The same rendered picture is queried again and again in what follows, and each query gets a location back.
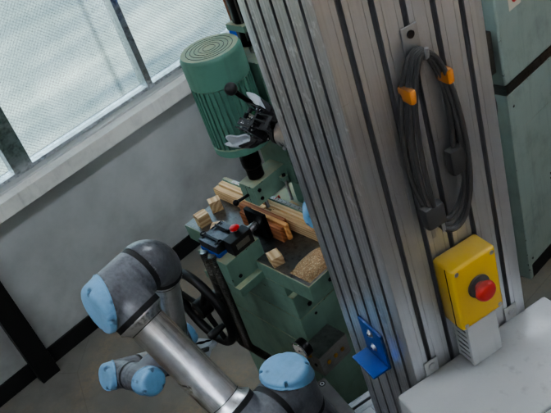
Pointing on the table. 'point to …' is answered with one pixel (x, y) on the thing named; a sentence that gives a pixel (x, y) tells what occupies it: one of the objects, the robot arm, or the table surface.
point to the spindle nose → (252, 165)
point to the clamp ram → (257, 222)
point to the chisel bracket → (269, 181)
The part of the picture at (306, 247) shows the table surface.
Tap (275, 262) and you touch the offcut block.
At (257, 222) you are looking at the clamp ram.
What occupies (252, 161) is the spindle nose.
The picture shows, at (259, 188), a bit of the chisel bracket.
